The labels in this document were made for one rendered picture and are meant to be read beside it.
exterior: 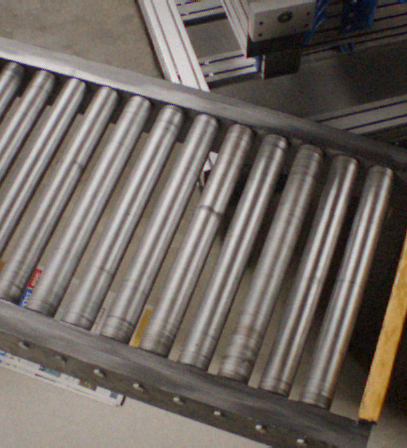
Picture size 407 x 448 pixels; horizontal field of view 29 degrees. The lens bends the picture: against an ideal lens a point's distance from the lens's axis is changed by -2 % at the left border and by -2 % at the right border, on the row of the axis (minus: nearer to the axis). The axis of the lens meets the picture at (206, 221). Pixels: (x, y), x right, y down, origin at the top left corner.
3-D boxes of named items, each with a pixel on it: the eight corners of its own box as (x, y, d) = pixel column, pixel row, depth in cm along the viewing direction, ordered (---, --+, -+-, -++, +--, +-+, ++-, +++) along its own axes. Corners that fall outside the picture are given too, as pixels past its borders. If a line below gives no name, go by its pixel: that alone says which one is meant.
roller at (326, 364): (393, 180, 140) (399, 165, 135) (323, 426, 118) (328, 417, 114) (367, 172, 140) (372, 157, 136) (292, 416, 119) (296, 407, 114)
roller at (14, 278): (125, 102, 148) (122, 85, 144) (16, 320, 126) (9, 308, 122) (101, 95, 149) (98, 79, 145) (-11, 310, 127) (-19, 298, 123)
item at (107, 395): (160, 308, 208) (159, 306, 207) (119, 405, 195) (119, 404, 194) (34, 265, 214) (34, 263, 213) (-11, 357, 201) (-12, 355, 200)
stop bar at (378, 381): (436, 191, 133) (439, 185, 131) (377, 429, 113) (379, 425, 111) (418, 185, 133) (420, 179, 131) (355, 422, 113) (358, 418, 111)
